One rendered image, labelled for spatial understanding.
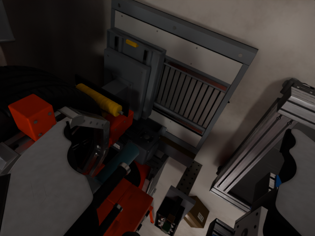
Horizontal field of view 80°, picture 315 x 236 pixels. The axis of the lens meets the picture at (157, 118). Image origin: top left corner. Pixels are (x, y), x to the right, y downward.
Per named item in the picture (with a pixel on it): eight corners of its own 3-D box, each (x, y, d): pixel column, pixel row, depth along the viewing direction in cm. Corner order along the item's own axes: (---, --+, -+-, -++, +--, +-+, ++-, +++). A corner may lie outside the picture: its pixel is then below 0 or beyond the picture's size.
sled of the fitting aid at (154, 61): (116, 26, 114) (105, 30, 108) (167, 49, 106) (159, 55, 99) (113, 92, 148) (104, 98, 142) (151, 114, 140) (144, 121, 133)
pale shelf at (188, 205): (171, 184, 115) (168, 188, 113) (196, 201, 111) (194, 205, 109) (157, 210, 145) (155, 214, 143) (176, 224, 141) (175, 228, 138)
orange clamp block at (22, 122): (40, 115, 58) (33, 92, 52) (59, 128, 56) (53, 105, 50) (17, 129, 53) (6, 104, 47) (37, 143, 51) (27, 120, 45)
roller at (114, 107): (79, 78, 94) (69, 83, 90) (127, 106, 87) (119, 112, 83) (80, 88, 98) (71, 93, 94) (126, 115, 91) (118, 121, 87)
